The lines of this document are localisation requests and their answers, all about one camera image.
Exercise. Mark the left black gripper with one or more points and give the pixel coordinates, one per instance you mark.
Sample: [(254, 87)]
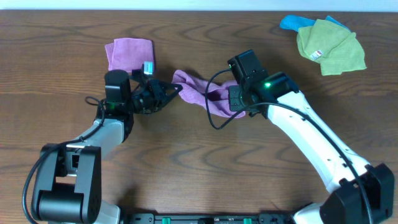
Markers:
[(156, 94)]

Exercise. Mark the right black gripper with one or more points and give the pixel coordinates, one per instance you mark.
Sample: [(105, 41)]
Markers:
[(234, 104)]

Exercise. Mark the purple cloth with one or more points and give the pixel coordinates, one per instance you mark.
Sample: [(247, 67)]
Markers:
[(193, 92), (129, 54)]

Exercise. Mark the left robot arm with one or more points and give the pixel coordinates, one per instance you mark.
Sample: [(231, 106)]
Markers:
[(67, 175)]

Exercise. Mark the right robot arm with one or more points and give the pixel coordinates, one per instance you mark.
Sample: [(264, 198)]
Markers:
[(359, 192)]

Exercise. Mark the folded purple cloth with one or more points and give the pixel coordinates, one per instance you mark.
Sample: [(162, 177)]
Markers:
[(129, 54)]

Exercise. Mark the blue cloth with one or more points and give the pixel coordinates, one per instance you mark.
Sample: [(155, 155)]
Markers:
[(301, 24)]

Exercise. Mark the green cloth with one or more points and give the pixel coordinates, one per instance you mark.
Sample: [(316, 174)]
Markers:
[(335, 48)]

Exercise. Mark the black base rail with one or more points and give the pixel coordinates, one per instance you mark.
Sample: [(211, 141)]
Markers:
[(262, 218)]

